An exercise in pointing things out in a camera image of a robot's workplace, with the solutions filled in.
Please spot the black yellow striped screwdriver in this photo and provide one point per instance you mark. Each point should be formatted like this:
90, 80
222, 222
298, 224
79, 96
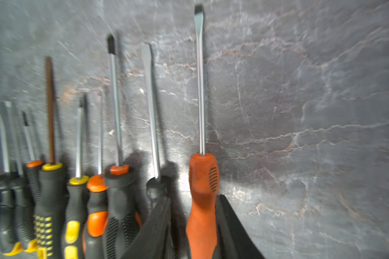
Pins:
50, 208

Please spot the black orange hex screwdriver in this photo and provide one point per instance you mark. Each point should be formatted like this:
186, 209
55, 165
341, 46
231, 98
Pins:
123, 223

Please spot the orange handled screwdriver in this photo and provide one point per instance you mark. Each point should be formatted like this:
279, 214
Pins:
203, 170

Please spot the black grey screwdriver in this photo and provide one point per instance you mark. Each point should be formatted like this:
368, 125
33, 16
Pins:
157, 187

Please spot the yellow collar screwdriver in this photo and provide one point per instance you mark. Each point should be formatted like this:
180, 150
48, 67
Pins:
76, 212

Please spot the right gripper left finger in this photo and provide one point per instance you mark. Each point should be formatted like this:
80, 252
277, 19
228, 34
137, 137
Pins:
154, 239

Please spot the small orange collar screwdriver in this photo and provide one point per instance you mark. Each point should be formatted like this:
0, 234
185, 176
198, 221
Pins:
97, 204

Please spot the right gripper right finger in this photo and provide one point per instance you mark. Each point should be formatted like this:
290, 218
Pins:
233, 241

